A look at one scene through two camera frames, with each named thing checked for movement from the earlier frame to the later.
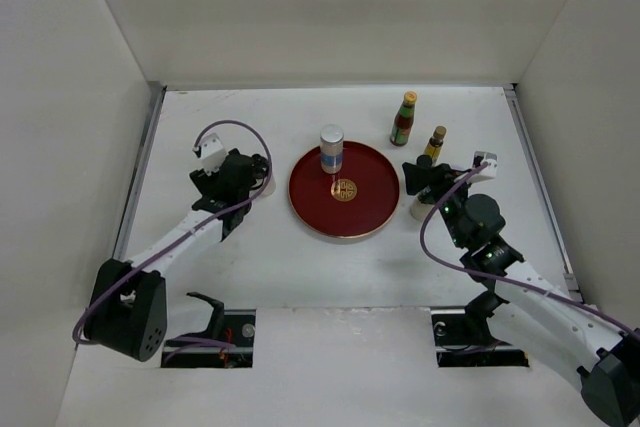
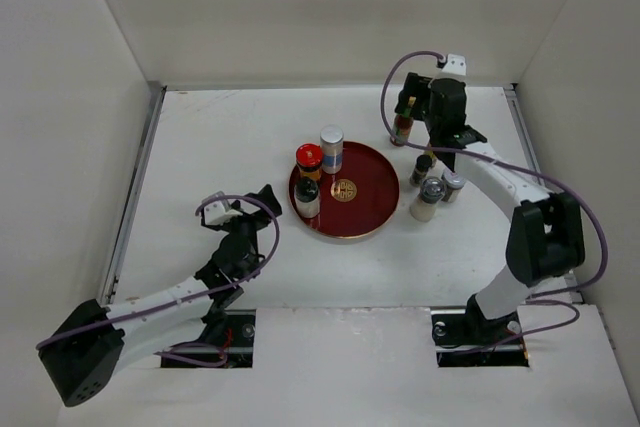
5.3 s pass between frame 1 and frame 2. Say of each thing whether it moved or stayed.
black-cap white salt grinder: moved
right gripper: moved
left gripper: moved
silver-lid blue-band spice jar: stayed
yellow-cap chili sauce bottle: stayed
